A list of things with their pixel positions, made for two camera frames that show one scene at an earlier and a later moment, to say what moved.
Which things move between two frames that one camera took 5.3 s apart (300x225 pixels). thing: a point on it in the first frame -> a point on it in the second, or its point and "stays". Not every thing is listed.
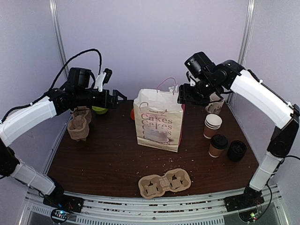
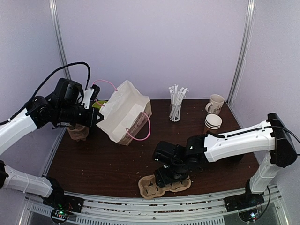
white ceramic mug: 214,107 stays
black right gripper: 184,93 -> 164,176
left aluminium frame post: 55,15 stays
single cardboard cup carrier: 174,180 stays
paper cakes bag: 159,117 -> 125,114
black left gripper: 105,102 -> 88,121
